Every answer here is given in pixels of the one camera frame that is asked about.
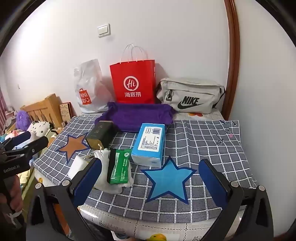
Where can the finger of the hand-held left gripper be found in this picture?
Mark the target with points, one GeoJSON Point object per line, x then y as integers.
{"type": "Point", "coordinates": [34, 146]}
{"type": "Point", "coordinates": [20, 138]}

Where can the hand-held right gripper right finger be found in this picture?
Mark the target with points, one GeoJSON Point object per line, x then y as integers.
{"type": "Point", "coordinates": [212, 183]}

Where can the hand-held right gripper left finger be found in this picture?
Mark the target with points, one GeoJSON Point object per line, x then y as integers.
{"type": "Point", "coordinates": [89, 183]}

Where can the white towel with green edge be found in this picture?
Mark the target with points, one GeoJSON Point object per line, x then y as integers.
{"type": "Point", "coordinates": [115, 188]}

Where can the green wipes packet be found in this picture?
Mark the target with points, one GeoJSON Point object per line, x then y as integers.
{"type": "Point", "coordinates": [119, 165]}

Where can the purple fabric tray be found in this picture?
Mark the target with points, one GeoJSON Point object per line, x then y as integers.
{"type": "Point", "coordinates": [141, 115]}

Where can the person's left hand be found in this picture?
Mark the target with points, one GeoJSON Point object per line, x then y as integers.
{"type": "Point", "coordinates": [16, 193]}

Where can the purple plush toy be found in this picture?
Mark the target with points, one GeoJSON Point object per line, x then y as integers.
{"type": "Point", "coordinates": [22, 120]}

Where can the white dotted cloth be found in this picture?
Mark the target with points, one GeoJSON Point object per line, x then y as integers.
{"type": "Point", "coordinates": [39, 127]}

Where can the wooden headboard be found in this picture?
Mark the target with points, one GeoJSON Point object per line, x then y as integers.
{"type": "Point", "coordinates": [44, 109]}

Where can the brown star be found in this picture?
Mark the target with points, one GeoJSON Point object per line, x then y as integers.
{"type": "Point", "coordinates": [74, 144]}

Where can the grey checked mat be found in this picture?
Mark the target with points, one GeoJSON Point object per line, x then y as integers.
{"type": "Point", "coordinates": [196, 143]}

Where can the blue star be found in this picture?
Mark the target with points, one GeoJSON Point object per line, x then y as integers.
{"type": "Point", "coordinates": [168, 180]}

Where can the printed bed sheet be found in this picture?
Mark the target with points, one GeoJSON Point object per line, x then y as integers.
{"type": "Point", "coordinates": [111, 222]}

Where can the patterned notebook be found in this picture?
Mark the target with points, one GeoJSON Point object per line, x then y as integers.
{"type": "Point", "coordinates": [65, 111]}

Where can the dark green tin box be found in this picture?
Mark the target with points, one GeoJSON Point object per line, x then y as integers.
{"type": "Point", "coordinates": [100, 135]}

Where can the blue tissue pack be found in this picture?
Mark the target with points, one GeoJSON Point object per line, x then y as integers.
{"type": "Point", "coordinates": [150, 143]}

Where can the white plastic bag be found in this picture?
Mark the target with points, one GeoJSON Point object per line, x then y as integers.
{"type": "Point", "coordinates": [89, 85]}

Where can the grey waist bag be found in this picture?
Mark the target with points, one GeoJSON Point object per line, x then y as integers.
{"type": "Point", "coordinates": [192, 95]}

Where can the red paper bag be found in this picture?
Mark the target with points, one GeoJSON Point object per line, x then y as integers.
{"type": "Point", "coordinates": [133, 81]}

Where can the brown wooden door frame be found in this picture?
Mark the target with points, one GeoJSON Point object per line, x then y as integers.
{"type": "Point", "coordinates": [232, 58]}

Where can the white light switch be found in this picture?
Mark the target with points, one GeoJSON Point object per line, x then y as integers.
{"type": "Point", "coordinates": [104, 30]}

